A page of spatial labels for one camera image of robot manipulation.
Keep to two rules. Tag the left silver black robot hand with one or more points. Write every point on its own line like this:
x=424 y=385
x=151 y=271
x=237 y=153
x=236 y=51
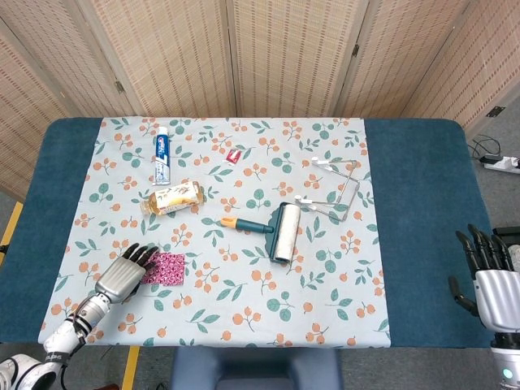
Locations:
x=120 y=276

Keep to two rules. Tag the blue white toothpaste tube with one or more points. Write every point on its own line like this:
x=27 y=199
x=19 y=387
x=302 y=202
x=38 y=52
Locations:
x=161 y=156

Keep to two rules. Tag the yellow tea drink bottle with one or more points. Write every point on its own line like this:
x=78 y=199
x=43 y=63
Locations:
x=174 y=198

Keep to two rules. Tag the small red snack packet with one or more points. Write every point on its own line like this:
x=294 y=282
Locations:
x=233 y=156

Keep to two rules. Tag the blue grey chair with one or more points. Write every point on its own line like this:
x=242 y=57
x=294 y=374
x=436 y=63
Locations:
x=256 y=367

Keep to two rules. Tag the woven bamboo folding screen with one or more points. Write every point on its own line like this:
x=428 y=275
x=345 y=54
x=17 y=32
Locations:
x=284 y=61

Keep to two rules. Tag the floral orange berry tablecloth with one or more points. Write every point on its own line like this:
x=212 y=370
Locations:
x=243 y=292

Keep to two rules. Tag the red patterned packet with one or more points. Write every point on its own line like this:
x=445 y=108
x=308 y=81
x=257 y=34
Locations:
x=166 y=270

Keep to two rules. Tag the white power strip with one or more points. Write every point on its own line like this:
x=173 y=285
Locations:
x=501 y=163

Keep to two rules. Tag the teal felt table cover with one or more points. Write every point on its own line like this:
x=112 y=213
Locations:
x=426 y=183

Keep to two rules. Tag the black equipment box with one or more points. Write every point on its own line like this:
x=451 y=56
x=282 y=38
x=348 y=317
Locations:
x=508 y=233

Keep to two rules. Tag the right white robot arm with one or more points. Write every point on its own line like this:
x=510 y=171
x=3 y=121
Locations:
x=505 y=361

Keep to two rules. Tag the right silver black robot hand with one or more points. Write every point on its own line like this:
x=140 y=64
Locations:
x=493 y=284

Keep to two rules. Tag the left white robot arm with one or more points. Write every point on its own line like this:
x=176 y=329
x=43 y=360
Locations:
x=77 y=321

